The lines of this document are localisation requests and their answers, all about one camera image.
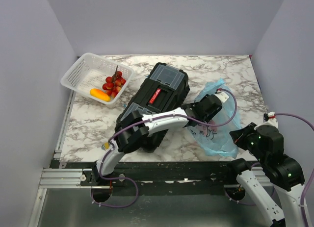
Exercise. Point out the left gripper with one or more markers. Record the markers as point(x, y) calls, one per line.
point(210, 116)

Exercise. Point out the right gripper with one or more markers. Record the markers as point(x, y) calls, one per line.
point(238, 135)

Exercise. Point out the light blue plastic bag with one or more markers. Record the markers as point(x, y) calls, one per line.
point(215, 139)

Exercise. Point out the red fake cherry tomatoes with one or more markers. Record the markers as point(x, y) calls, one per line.
point(113, 84)

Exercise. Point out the orange fake fruit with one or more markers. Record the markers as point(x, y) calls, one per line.
point(99, 94)

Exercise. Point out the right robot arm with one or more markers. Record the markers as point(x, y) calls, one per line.
point(266, 144)

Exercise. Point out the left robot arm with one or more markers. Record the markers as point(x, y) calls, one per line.
point(183, 116)

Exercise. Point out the black plastic toolbox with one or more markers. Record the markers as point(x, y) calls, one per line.
point(164, 89)

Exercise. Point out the white perforated plastic basket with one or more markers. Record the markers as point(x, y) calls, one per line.
point(90, 71)

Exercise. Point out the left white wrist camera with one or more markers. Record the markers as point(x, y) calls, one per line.
point(224, 95)

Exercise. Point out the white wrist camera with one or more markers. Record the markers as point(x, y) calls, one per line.
point(224, 95)
point(269, 119)

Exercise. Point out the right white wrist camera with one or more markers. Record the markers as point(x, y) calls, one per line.
point(269, 119)

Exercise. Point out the black mounting base rail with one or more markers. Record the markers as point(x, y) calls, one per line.
point(161, 178)

